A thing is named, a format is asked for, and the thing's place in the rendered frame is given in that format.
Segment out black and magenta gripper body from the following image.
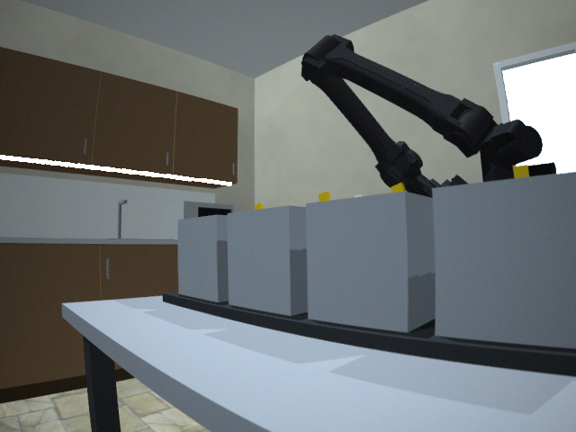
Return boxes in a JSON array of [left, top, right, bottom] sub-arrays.
[[482, 166, 510, 182]]

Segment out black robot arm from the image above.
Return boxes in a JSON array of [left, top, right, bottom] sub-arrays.
[[301, 34, 543, 197]]

